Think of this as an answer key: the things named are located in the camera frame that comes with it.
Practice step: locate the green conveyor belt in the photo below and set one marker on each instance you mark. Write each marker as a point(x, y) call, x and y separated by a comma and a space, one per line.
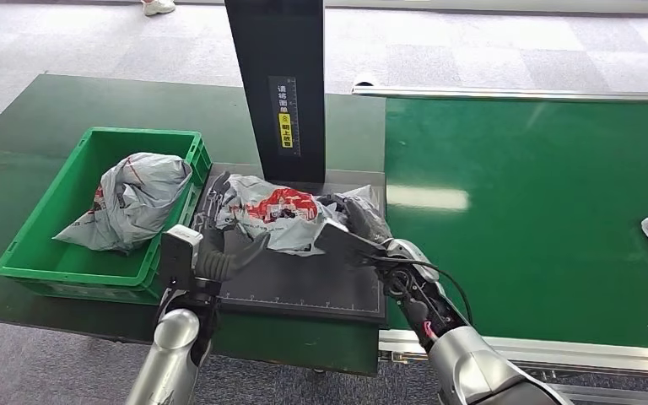
point(525, 167)

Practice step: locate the yellow and black column label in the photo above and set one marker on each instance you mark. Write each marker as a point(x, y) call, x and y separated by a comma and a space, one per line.
point(285, 129)

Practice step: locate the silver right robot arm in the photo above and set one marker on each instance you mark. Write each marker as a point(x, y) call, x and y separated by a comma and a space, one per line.
point(458, 346)

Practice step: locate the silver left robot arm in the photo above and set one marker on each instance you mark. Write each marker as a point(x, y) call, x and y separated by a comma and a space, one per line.
point(173, 352)

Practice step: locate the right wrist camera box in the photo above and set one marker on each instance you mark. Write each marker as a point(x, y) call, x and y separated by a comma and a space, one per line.
point(346, 243)

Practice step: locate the grey mailer package red print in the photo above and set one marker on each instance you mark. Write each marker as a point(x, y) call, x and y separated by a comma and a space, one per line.
point(279, 215)

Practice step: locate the black scanner base plate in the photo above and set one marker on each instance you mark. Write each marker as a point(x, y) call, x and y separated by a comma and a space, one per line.
point(301, 285)

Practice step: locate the dark green table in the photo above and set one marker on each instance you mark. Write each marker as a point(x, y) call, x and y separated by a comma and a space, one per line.
point(106, 103)

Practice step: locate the black scanner column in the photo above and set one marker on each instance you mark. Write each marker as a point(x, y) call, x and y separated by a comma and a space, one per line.
point(279, 44)

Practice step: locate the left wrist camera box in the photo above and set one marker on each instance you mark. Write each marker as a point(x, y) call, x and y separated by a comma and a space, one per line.
point(176, 254)

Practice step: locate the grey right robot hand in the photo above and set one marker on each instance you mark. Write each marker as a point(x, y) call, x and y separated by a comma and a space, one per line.
point(363, 215)

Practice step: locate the grey crumpled mailer package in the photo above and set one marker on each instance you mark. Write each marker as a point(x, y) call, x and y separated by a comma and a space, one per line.
point(134, 201)

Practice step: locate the thin silver conveyor rail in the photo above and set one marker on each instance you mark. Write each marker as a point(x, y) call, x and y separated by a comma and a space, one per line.
point(525, 94)

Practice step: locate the green plastic crate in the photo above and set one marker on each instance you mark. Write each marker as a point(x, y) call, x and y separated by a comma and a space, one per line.
point(78, 268)

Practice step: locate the person's white shoe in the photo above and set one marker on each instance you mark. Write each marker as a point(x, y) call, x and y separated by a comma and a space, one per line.
point(159, 6)

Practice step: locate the wide silver conveyor rail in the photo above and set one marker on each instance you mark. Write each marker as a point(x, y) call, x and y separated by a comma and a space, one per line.
point(581, 355)

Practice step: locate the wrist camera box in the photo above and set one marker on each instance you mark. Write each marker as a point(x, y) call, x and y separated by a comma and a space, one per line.
point(176, 254)
point(346, 243)

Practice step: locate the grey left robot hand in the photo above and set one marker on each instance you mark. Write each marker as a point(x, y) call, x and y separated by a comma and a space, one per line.
point(218, 262)

